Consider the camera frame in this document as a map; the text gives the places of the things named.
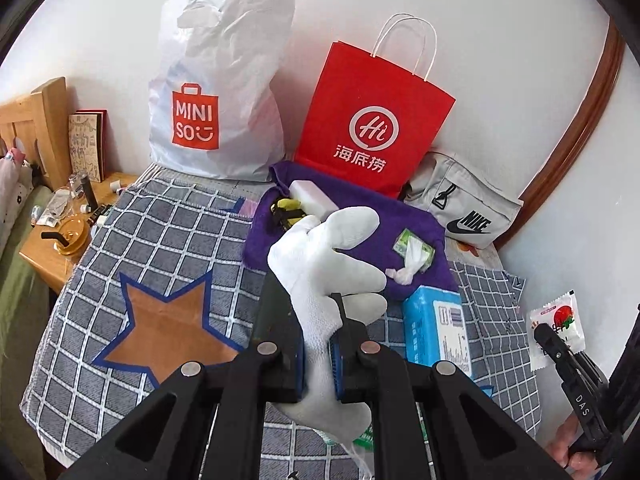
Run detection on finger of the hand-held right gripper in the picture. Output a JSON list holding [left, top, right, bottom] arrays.
[[575, 351, 610, 389], [533, 322, 581, 386]]

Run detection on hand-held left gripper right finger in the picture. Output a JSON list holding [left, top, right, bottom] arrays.
[[327, 292, 571, 480]]

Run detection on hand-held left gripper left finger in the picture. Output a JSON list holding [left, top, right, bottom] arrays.
[[60, 310, 306, 480]]

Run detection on fruit print white packet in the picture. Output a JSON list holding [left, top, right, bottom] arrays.
[[530, 291, 587, 372]]

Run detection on green plastic wrapper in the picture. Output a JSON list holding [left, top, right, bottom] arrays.
[[320, 425, 383, 458]]

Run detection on white glove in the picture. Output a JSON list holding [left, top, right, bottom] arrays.
[[267, 207, 388, 446]]

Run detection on green tissue packet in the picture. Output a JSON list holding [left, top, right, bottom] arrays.
[[391, 229, 435, 273]]

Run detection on yellow black toy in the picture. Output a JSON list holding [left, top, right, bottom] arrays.
[[271, 197, 308, 231]]

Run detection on white sponge block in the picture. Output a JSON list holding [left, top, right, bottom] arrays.
[[290, 180, 340, 221]]

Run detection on purple cloth bag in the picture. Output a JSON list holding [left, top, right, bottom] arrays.
[[243, 161, 460, 301]]

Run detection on person's right hand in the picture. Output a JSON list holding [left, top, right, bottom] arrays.
[[545, 417, 601, 468]]

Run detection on blue tissue pack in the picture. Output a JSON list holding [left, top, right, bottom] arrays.
[[402, 285, 473, 378]]

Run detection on orange star patch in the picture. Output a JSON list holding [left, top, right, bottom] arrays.
[[91, 269, 238, 386]]

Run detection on grey waist bag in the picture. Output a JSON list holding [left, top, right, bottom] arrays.
[[402, 151, 525, 250]]

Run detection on grey checkered tablecloth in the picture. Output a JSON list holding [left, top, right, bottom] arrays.
[[30, 167, 543, 466]]

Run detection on red paper bag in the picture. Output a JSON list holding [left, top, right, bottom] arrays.
[[294, 12, 457, 201]]

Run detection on dark small bottle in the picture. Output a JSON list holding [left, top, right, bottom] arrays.
[[80, 174, 99, 211]]

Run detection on wooden nightstand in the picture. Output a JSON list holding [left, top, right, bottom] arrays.
[[19, 172, 138, 293]]

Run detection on brown cover book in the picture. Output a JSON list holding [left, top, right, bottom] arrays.
[[67, 108, 108, 183]]

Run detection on white plastic shopping bag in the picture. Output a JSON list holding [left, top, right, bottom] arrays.
[[148, 0, 296, 181]]

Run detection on white spotted plush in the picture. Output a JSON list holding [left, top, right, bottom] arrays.
[[0, 147, 36, 233]]

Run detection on wooden headboard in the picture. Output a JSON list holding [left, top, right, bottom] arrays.
[[0, 76, 73, 191]]

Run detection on brown wooden door frame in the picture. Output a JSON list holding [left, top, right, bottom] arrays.
[[492, 17, 626, 256]]

